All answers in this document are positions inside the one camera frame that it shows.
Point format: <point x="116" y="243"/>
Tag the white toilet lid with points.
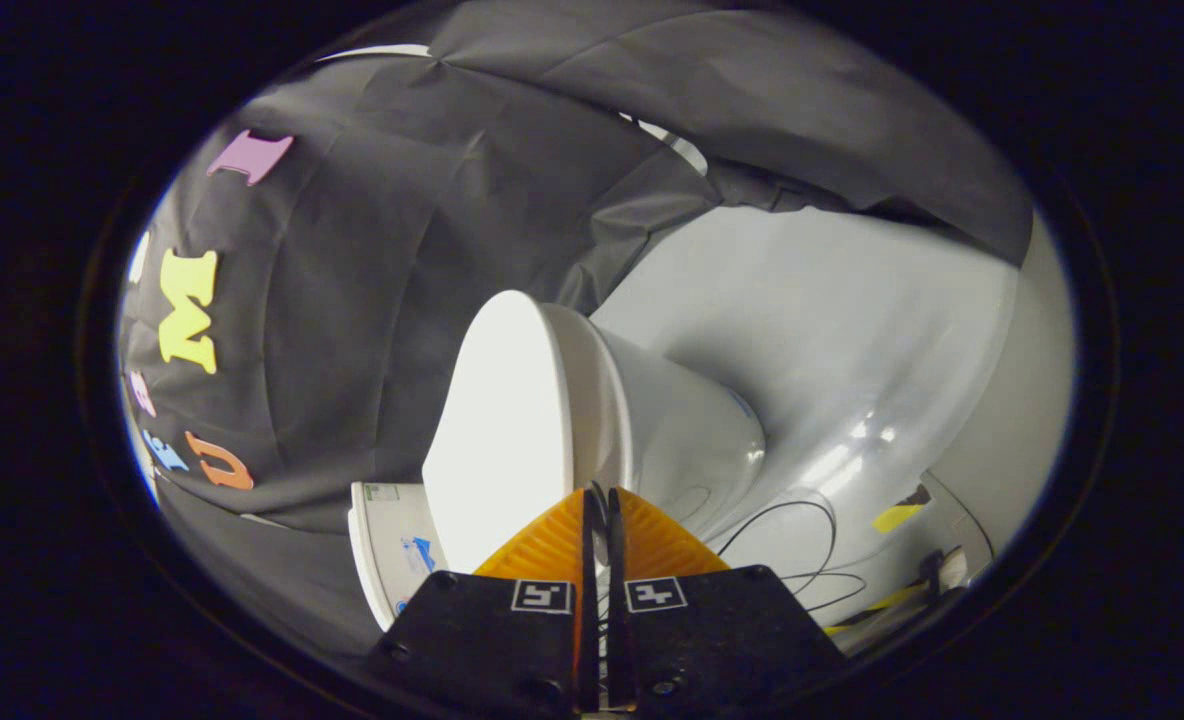
<point x="507" y="420"/>

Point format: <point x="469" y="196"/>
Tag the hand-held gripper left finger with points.
<point x="482" y="640"/>

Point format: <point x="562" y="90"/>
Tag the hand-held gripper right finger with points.
<point x="722" y="640"/>

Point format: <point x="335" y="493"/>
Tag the white toilet bowl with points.
<point x="692" y="430"/>

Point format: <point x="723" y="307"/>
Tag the yellow tape piece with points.
<point x="897" y="517"/>

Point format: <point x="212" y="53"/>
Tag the black backdrop cloth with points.
<point x="372" y="300"/>

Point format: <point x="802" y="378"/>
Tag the white toilet tank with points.
<point x="387" y="545"/>

